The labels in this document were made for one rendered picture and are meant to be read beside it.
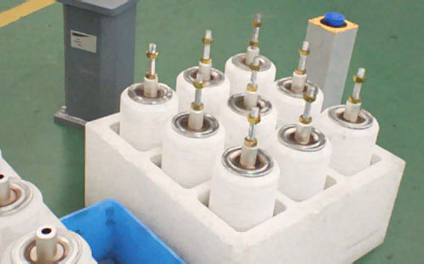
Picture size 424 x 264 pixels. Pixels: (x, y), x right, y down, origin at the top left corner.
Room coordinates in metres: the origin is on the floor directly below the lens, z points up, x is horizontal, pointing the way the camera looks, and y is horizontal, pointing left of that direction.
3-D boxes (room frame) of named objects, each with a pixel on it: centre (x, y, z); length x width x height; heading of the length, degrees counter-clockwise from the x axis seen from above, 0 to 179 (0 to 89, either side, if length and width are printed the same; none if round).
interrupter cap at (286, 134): (0.83, -0.13, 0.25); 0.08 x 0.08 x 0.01
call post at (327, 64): (1.18, -0.20, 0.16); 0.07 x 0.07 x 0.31; 45
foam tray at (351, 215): (0.92, -0.05, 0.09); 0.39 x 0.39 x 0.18; 45
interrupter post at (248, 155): (0.75, -0.05, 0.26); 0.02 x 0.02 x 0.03
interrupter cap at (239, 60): (1.09, -0.05, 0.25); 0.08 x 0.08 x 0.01
